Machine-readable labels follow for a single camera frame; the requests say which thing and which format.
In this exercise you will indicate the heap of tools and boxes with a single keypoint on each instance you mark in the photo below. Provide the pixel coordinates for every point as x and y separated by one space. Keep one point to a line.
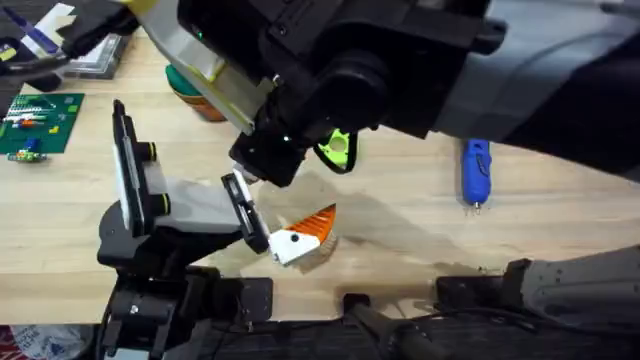
35 30

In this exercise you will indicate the upright flat wrist plate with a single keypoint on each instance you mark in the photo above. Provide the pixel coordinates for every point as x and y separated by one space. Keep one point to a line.
200 60
129 165

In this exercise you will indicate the green board with toy blocks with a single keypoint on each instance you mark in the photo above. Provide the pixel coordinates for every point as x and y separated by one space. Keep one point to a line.
47 125

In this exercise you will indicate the black rail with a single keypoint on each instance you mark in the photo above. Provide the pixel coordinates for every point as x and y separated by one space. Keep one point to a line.
300 345

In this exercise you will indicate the orange tub with green rim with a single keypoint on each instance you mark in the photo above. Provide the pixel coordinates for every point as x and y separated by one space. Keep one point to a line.
192 97

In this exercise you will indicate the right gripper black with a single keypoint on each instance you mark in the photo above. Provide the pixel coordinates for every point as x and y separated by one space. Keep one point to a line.
350 60

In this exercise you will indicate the small green toy block strip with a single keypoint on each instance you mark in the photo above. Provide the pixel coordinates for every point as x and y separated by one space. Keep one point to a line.
27 156

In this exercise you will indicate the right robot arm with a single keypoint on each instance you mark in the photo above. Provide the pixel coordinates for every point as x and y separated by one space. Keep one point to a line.
525 65

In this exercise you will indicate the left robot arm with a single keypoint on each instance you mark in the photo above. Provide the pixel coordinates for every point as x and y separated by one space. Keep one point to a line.
150 310

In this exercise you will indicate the blue electric screwdriver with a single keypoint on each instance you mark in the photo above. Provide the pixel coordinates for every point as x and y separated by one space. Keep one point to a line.
476 172

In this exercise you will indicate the green disc with holes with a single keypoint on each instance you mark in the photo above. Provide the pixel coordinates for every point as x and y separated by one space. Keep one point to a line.
337 145

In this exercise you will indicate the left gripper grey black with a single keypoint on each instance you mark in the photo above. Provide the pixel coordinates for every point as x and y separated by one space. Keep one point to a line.
200 205

